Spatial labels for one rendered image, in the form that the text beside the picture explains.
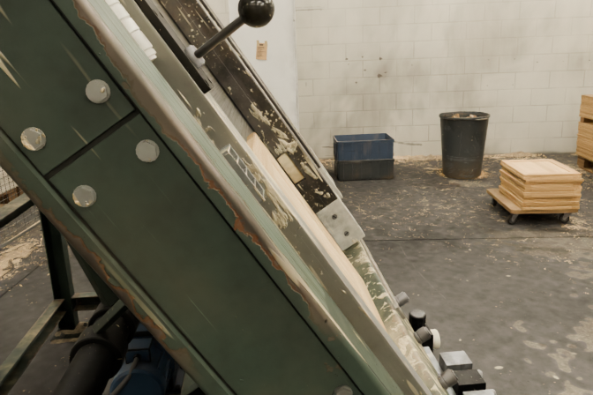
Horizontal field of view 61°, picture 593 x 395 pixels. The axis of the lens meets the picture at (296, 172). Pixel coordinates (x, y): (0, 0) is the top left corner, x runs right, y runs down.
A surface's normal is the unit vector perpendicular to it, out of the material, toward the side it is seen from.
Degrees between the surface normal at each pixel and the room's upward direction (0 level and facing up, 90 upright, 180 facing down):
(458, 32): 90
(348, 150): 90
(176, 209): 90
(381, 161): 91
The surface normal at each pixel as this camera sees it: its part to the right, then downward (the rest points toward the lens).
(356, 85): -0.04, 0.25
